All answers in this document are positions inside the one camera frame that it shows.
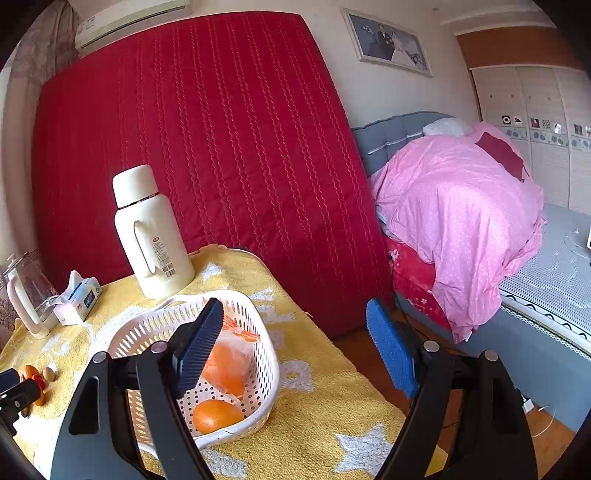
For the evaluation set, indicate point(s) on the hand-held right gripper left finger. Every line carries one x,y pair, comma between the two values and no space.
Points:
198,350

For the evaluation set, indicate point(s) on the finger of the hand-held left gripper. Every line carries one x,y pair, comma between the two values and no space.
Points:
18,398

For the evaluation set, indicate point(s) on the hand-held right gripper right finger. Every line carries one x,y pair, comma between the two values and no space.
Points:
392,350

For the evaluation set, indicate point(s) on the white plastic basket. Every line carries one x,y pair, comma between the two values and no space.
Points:
134,332

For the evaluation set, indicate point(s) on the small orange fruit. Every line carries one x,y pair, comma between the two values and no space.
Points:
40,392

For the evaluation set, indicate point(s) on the orange in plastic bag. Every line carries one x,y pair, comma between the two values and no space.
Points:
226,364

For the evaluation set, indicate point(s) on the brown kiwi fruit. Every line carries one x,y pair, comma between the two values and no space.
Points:
50,374

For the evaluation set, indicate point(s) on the red floral blanket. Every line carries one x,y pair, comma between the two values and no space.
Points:
415,277

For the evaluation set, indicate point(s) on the yellow patterned towel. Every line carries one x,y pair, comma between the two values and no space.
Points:
323,392

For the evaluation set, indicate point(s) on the glass electric kettle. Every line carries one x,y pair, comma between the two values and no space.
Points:
27,295

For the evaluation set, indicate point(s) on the white thermos flask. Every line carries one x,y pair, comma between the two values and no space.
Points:
157,249

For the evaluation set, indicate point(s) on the tissue pack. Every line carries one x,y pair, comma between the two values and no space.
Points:
78,302

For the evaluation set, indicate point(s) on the grey bed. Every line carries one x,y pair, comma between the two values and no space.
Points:
545,369

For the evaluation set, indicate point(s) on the pink dotted duvet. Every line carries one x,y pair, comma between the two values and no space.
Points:
461,207

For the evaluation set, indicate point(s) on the white lace bedspread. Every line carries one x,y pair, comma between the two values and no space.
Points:
554,281

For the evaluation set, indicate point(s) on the red quilted mattress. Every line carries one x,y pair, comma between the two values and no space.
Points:
207,138

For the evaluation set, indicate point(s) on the grey padded headboard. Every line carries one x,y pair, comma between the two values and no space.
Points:
383,138

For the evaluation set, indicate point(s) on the dark red cloth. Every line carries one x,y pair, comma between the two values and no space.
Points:
503,154

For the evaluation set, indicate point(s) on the white pillow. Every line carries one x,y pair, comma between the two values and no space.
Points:
448,126

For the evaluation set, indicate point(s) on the white wardrobe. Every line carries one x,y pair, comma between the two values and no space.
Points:
540,92

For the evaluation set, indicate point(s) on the patterned beige curtain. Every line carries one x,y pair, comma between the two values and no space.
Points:
46,55

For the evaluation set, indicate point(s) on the white air conditioner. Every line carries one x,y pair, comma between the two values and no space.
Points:
124,21

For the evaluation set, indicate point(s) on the framed wall photo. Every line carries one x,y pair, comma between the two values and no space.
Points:
392,44

